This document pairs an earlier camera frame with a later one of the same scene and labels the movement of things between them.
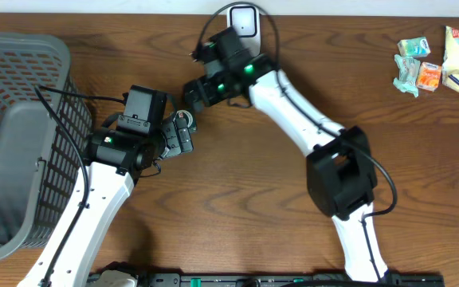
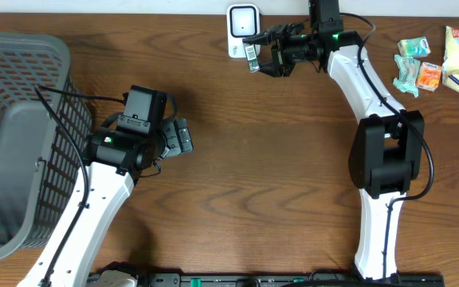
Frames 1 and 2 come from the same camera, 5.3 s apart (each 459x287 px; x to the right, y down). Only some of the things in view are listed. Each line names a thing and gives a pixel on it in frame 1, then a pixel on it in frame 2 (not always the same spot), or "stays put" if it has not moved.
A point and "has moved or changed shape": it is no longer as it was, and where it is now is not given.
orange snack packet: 429,76 stays put
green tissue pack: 413,47 stays put
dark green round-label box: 190,118 has moved or changed shape
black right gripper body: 213,87 -> 292,47
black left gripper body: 176,140 stays put
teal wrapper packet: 408,69 stays put
